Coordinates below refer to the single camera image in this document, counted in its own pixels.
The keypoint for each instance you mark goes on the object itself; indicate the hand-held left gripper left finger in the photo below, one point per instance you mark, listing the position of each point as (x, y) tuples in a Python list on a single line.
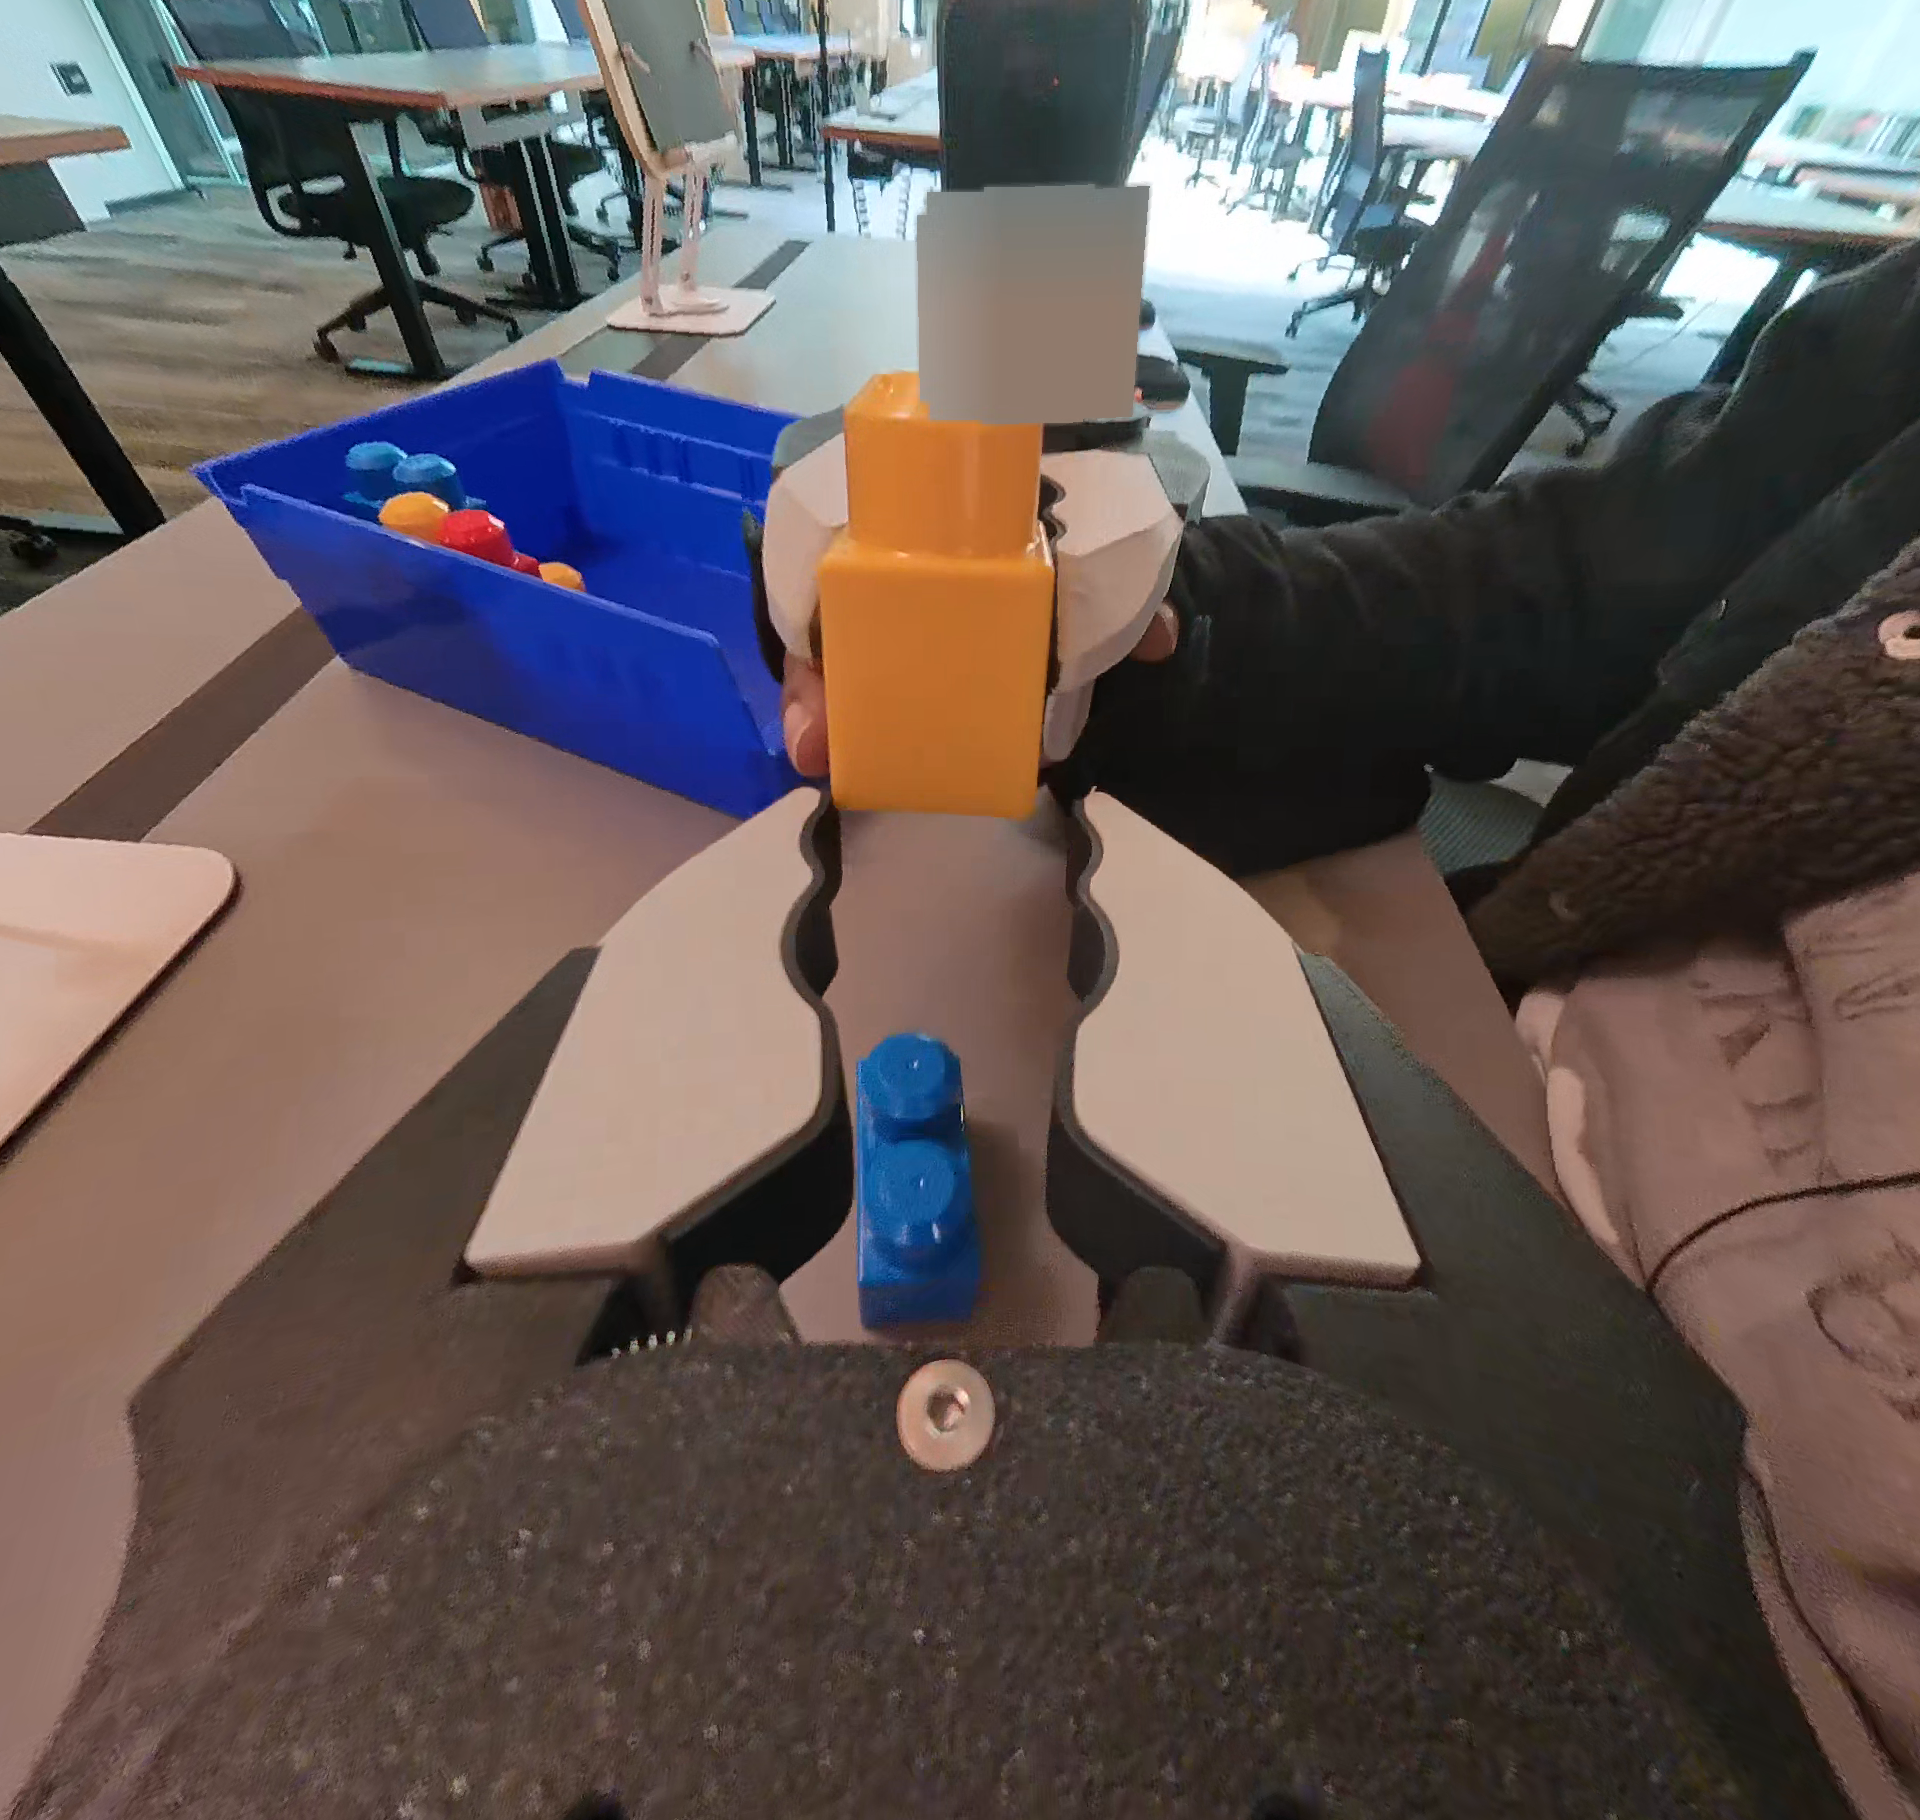
[(660, 1099)]

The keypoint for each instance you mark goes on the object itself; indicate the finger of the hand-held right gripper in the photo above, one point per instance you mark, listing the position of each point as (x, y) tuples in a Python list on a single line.
[(803, 546), (1118, 560)]

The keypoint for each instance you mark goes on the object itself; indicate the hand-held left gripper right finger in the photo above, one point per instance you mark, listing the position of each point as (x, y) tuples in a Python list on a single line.
[(1230, 1099)]

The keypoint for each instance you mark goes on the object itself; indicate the yellow one-stud block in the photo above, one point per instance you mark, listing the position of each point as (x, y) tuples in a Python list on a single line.
[(930, 651)]

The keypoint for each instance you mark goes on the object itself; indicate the blue plastic bin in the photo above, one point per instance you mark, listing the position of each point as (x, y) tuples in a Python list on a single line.
[(571, 681)]

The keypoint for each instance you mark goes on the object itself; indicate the blue two-stud block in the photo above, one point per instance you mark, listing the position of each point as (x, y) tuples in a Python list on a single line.
[(915, 1220)]

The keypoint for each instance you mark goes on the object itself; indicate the heap of joined coloured blocks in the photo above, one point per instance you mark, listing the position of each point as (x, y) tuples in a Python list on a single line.
[(471, 537)]

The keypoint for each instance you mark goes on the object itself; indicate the person's right hand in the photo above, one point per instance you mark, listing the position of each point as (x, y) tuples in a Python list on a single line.
[(806, 717)]

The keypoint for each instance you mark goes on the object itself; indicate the rows of office desks and chairs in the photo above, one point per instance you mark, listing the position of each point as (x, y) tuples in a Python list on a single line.
[(1380, 124)]

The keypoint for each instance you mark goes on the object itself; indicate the grey mesh chair seat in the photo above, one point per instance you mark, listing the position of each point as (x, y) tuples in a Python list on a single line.
[(1478, 823)]

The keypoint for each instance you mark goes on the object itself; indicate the document stand with dark back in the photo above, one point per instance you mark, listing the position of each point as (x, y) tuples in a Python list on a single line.
[(645, 19)]

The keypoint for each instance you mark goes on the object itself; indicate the black mesh office chair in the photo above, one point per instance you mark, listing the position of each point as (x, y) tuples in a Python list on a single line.
[(1559, 276)]

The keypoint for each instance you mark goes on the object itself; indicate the person's grey printed sweatshirt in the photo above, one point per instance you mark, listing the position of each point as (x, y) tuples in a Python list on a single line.
[(1770, 1099)]

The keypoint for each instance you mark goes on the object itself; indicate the person's black fleece-lined jacket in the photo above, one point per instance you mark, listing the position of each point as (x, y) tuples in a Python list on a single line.
[(1725, 799)]

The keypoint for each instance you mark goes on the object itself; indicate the white stand with wooden board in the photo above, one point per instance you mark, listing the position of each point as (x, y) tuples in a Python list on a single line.
[(91, 935)]

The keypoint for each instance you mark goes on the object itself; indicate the wooden-top office desk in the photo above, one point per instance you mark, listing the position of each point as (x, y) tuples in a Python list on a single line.
[(60, 137), (390, 72)]

